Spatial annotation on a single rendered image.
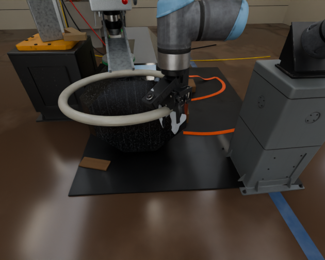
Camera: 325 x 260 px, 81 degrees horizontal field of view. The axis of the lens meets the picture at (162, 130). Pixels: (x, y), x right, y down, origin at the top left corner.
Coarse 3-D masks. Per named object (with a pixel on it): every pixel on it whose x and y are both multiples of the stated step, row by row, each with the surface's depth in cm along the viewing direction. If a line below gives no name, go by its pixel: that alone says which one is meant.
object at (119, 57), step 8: (104, 16) 128; (120, 16) 120; (104, 24) 113; (104, 32) 108; (112, 40) 111; (120, 40) 112; (112, 48) 107; (120, 48) 107; (128, 48) 100; (112, 56) 102; (120, 56) 103; (128, 56) 102; (112, 64) 98; (120, 64) 99; (128, 64) 99
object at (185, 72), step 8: (168, 72) 52; (176, 72) 52; (184, 72) 53; (184, 80) 58; (176, 88) 57; (184, 88) 58; (168, 96) 57; (176, 96) 55; (184, 96) 60; (168, 104) 58
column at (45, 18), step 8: (32, 0) 160; (40, 0) 163; (48, 0) 166; (32, 8) 163; (40, 8) 166; (48, 8) 169; (32, 16) 171; (40, 16) 169; (48, 16) 172; (56, 16) 175; (40, 24) 172; (48, 24) 175; (56, 24) 178; (40, 32) 175; (48, 32) 178; (56, 32) 181; (48, 40) 181
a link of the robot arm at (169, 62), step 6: (162, 54) 49; (168, 54) 48; (180, 54) 48; (186, 54) 49; (162, 60) 50; (168, 60) 49; (174, 60) 49; (180, 60) 49; (186, 60) 50; (162, 66) 51; (168, 66) 50; (174, 66) 50; (180, 66) 50; (186, 66) 51
